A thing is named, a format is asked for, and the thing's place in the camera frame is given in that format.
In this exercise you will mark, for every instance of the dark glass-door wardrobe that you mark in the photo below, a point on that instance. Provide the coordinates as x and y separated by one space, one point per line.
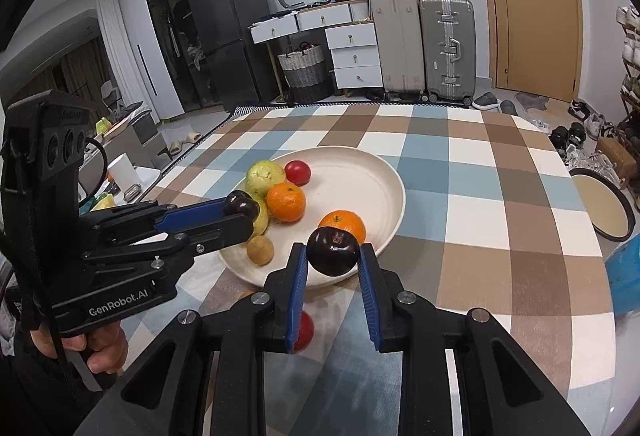
165 6

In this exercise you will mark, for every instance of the beige suitcase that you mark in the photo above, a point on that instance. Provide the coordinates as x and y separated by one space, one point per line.
397 46

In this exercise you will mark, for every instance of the wooden door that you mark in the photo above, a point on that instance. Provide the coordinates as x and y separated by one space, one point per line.
535 16

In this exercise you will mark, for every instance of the blue plastic item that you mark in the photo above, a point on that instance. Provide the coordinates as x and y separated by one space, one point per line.
625 281

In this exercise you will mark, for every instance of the dark grey refrigerator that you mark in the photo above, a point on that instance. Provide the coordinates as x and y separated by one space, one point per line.
230 31

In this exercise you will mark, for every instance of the small tangerine with stem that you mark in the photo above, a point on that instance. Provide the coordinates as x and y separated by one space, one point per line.
350 226

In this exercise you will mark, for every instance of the red cherry tomato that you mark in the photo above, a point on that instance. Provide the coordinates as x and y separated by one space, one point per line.
305 331
297 171

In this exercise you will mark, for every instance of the round black-rimmed beige tray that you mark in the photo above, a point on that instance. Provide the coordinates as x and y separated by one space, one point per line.
597 203

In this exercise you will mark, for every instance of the grey floor mat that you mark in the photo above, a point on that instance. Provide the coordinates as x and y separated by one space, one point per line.
531 100

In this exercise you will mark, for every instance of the person's left hand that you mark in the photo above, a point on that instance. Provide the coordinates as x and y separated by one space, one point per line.
105 348

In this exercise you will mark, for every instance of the small yellow-brown fruit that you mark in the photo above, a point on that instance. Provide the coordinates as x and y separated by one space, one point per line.
260 250

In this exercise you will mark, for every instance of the white paper roll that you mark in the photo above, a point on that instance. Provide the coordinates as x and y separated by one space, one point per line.
123 171

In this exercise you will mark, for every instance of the white wardrobe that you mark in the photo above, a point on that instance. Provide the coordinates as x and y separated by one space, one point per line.
140 41

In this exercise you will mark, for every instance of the checked tablecloth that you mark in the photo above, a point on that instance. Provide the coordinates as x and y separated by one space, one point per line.
475 216

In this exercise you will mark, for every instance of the rows of assorted shoes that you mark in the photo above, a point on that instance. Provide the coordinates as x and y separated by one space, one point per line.
631 51

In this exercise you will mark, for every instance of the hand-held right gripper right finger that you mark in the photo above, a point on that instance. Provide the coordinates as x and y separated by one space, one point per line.
370 301

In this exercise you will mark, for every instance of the grey aluminium suitcase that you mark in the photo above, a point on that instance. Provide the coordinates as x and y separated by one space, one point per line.
447 48

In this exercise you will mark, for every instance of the grey office chair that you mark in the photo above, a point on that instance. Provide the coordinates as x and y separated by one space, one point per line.
112 98

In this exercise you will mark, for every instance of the dark purple plum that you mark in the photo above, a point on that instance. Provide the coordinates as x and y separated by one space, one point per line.
241 203
332 252

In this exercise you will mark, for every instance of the brown cardboard box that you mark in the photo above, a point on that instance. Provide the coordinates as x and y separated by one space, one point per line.
616 155

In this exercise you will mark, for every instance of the grey slipper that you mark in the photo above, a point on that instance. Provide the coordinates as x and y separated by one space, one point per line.
485 101
507 107

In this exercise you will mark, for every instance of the large orange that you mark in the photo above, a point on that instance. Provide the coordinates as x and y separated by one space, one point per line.
285 202

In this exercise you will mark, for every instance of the white dressing table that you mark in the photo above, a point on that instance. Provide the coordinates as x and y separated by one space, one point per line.
320 18

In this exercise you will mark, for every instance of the white drawer cabinet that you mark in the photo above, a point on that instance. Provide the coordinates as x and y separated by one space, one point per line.
354 58

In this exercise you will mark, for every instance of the woven laundry basket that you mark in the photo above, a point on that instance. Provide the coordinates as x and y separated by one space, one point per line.
302 76

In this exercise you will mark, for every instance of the wooden shoe rack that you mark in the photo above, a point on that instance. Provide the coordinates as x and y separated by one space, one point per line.
631 116

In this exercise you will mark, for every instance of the pair of beige slippers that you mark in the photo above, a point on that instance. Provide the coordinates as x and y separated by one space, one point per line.
184 144

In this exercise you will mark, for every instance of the white-topped side cabinet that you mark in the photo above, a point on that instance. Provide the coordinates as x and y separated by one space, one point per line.
147 176

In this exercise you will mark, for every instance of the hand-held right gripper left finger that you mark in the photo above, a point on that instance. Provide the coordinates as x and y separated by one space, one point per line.
299 296

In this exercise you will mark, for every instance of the yellow-green fruit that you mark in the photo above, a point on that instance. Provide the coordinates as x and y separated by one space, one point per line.
261 225

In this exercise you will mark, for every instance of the loose sneakers pile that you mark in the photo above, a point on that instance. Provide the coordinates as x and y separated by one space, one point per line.
580 136

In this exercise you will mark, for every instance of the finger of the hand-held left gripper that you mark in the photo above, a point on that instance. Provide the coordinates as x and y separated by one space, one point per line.
225 233
195 214

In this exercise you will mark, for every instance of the person's left forearm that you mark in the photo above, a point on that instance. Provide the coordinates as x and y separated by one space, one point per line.
30 391

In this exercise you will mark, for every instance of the cream round plate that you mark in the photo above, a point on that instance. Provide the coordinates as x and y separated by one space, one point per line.
350 181

